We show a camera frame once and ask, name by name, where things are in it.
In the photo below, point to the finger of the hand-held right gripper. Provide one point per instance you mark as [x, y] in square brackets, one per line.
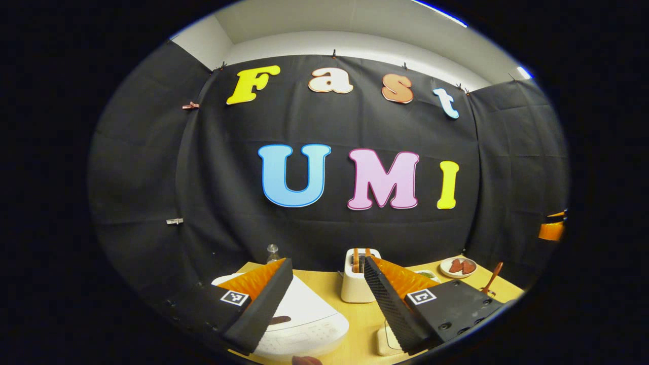
[557, 214]
[551, 231]

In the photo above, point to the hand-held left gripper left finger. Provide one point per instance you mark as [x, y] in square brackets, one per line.
[263, 309]

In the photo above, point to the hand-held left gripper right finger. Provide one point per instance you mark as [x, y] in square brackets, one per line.
[390, 309]

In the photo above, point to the white rice cooker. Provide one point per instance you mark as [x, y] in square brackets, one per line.
[304, 319]

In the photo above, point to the brown wooden spoon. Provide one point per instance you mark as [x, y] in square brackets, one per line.
[493, 278]

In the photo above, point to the clear plastic rice box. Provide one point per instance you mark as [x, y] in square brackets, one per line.
[388, 339]

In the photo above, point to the white toaster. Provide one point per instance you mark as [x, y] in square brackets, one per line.
[355, 286]

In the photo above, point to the white divided grain dish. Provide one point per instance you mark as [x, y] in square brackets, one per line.
[428, 274]

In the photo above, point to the small glass bottle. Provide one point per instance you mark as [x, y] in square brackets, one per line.
[273, 253]

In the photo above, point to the toasted bread slice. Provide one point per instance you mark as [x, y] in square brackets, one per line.
[356, 259]

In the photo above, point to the round white plate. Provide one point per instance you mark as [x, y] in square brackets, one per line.
[446, 271]

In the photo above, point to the red meat slice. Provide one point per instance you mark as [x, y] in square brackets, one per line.
[455, 266]
[468, 266]

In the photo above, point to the white cloth clip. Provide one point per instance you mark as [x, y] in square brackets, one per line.
[174, 221]

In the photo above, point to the small ceiling light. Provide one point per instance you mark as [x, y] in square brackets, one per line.
[525, 72]

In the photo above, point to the pink cloth clip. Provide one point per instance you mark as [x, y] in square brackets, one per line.
[190, 105]

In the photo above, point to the long ceiling light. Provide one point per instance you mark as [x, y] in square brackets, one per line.
[441, 12]

